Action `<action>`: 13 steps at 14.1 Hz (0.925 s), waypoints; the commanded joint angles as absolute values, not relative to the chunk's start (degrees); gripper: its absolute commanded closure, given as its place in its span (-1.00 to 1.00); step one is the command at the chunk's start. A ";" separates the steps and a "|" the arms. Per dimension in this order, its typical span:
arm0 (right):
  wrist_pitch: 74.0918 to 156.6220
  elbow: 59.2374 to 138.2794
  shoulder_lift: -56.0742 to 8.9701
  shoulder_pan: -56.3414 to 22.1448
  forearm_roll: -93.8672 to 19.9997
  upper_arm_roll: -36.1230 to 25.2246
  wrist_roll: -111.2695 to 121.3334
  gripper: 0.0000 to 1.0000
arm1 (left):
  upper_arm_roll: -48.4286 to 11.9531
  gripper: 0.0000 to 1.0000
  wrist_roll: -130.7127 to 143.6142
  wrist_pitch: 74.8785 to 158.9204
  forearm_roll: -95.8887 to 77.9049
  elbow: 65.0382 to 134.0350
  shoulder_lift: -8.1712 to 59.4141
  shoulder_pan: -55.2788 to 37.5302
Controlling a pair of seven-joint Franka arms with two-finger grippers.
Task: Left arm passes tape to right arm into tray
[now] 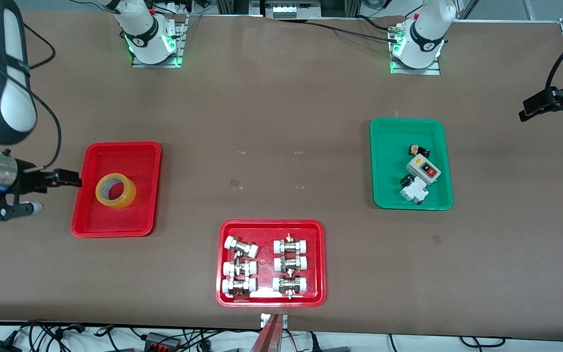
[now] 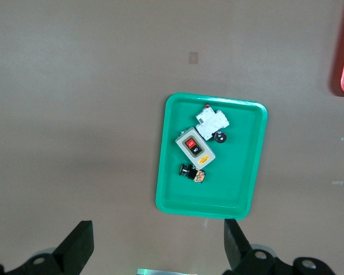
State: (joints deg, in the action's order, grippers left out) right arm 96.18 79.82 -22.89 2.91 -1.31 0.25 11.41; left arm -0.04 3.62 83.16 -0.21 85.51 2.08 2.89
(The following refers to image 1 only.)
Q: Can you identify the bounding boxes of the yellow packing tape roll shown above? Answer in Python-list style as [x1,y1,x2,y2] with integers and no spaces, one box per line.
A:
[95,172,137,209]

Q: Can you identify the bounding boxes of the green plastic tray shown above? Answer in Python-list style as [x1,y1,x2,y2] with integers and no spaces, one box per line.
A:
[369,117,454,211]

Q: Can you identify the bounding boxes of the red plastic tray with valves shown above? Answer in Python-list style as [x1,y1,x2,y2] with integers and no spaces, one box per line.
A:
[216,219,326,308]

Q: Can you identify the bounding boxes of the white circuit breaker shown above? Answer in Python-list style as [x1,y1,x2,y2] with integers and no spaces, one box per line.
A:
[400,177,430,204]

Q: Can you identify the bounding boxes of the metal valve white end caps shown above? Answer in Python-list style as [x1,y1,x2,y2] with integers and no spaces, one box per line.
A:
[272,275,308,299]
[222,258,258,278]
[221,277,258,298]
[224,236,260,259]
[273,255,308,273]
[273,233,309,255]

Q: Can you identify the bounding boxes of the black block orange connectors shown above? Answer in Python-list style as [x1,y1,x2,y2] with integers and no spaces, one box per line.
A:
[144,332,180,351]

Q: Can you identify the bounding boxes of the white power strip with plugs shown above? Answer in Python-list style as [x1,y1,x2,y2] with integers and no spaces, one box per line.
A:
[157,0,214,14]

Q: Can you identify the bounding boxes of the small metal mounting plate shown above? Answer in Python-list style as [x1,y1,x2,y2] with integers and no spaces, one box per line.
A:
[260,313,288,329]

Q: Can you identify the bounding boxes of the red aluminium bar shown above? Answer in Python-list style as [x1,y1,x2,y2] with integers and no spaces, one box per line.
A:
[250,314,282,352]

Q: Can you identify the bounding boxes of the grey power strip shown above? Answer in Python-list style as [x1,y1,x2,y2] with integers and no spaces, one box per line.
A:
[272,3,322,20]

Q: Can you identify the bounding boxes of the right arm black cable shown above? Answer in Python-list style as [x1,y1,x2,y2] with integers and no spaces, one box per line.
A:
[22,23,63,171]

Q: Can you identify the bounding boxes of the left arm aluminium base plate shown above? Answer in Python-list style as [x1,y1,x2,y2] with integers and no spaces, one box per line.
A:
[390,24,442,76]

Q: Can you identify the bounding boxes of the grey switch box red button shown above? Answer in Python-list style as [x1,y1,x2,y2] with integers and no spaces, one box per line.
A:
[406,155,441,182]

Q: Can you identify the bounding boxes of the right arm aluminium base plate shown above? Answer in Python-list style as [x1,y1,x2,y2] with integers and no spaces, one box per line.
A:
[131,14,188,68]

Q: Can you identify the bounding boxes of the aluminium frame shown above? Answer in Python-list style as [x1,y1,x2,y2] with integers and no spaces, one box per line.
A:
[216,0,361,19]

